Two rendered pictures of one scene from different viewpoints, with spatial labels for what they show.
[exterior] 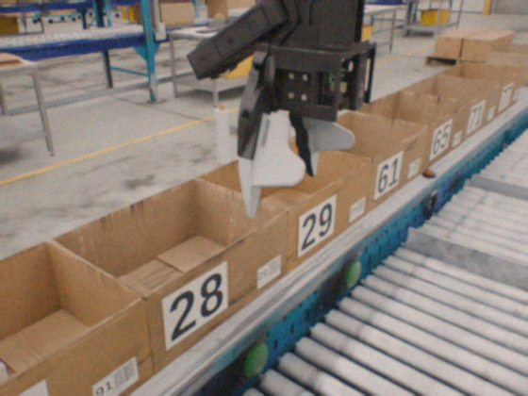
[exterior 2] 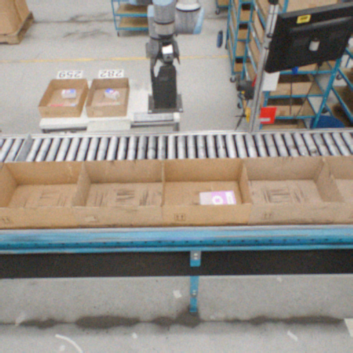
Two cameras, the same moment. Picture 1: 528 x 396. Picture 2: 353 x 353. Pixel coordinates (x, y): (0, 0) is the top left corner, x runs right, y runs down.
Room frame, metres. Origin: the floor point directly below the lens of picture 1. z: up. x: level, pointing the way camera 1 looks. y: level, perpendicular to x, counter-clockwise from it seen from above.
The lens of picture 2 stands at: (1.30, 1.13, 2.13)
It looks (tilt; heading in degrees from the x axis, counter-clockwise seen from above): 46 degrees down; 232
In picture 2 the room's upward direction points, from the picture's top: 2 degrees counter-clockwise
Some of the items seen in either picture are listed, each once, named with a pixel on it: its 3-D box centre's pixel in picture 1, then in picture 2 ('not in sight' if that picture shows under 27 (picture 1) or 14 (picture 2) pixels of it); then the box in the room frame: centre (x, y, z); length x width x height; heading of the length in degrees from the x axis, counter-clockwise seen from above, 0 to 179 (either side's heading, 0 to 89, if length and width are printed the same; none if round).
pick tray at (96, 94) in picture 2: not in sight; (109, 96); (0.38, -0.84, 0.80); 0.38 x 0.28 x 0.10; 53
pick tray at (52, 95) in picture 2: not in sight; (65, 97); (0.64, -1.05, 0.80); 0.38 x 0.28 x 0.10; 51
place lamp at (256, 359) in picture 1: (256, 361); not in sight; (0.75, 0.01, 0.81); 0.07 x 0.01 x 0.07; 141
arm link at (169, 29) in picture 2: not in sight; (164, 27); (0.43, -0.04, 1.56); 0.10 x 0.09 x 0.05; 147
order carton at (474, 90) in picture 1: (447, 106); not in sight; (2.10, -0.80, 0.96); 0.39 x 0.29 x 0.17; 141
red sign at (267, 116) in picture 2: not in sight; (263, 116); (-0.24, 0.11, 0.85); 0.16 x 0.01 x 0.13; 141
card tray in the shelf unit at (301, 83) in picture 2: not in sight; (284, 75); (-0.86, -0.18, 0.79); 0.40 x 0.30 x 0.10; 52
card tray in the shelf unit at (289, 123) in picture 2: not in sight; (274, 116); (-0.86, -0.19, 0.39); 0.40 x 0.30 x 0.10; 51
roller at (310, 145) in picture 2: not in sight; (316, 160); (-0.28, 0.54, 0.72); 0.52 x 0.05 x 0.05; 51
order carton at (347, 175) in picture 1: (286, 197); (41, 194); (1.19, -0.07, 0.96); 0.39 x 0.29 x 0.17; 141
